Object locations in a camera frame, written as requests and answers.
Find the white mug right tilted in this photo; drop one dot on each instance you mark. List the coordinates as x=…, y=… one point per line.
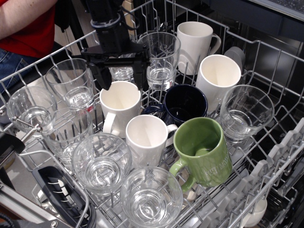
x=217, y=74

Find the clear glass back left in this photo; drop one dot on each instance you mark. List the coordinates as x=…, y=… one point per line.
x=122, y=73

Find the clear glass front left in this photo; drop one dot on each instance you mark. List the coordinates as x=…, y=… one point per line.
x=101, y=162

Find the green ceramic mug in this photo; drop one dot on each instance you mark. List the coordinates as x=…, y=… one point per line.
x=202, y=149

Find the clear glass front centre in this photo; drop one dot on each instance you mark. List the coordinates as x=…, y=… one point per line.
x=151, y=197

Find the tall clear glass left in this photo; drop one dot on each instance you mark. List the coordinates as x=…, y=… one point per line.
x=72, y=82

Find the white mug back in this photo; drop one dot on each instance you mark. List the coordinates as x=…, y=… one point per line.
x=197, y=42

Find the clear glass lower left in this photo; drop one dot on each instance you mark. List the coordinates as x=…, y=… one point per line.
x=64, y=129

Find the grey wire dishwasher rack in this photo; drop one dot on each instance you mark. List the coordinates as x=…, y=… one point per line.
x=272, y=63

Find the black rack handle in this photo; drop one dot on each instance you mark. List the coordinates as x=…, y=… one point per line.
x=66, y=199

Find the clear glass back centre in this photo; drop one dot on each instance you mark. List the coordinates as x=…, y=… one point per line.
x=164, y=52

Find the clear glass far left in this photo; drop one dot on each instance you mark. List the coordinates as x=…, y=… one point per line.
x=29, y=106

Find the clear glass right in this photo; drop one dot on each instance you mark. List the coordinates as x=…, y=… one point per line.
x=245, y=110

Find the person in red shirt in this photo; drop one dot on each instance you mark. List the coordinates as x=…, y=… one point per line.
x=27, y=31

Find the dark blue mug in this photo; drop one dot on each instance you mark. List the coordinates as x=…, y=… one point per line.
x=180, y=104

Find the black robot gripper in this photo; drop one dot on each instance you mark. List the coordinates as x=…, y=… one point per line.
x=108, y=21

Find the white mug front centre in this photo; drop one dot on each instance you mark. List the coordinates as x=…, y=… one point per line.
x=147, y=137

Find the white mug left centre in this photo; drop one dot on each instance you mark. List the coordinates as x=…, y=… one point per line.
x=120, y=103

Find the white bowl lower rack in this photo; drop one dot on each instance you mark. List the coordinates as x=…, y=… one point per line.
x=252, y=219

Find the grey plastic tine holder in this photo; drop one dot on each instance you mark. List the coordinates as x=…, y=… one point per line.
x=235, y=206

